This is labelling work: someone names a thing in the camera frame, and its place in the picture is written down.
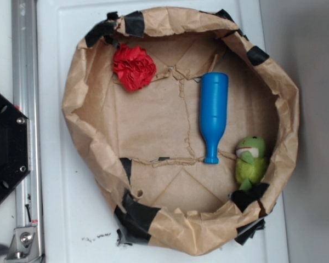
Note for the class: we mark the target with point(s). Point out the red paper ball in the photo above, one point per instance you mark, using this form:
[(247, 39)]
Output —
[(134, 67)]

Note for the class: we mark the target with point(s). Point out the brown paper bag bin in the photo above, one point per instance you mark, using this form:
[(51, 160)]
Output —
[(145, 148)]

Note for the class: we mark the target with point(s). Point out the blue plastic bottle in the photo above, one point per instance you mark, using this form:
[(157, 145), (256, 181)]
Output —
[(213, 112)]

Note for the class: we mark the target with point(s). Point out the green plush frog toy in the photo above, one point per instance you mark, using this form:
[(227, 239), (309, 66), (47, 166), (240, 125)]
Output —
[(251, 163)]

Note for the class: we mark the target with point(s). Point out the black screw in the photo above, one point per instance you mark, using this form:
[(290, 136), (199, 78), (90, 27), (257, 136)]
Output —
[(27, 206)]

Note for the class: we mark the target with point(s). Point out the aluminium extrusion rail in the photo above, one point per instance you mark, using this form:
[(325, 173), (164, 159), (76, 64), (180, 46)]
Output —
[(25, 96)]

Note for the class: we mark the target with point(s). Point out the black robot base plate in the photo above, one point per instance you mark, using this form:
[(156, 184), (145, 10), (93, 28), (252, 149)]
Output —
[(14, 148)]

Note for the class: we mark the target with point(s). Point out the metal corner bracket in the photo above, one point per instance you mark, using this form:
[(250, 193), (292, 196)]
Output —
[(24, 246)]

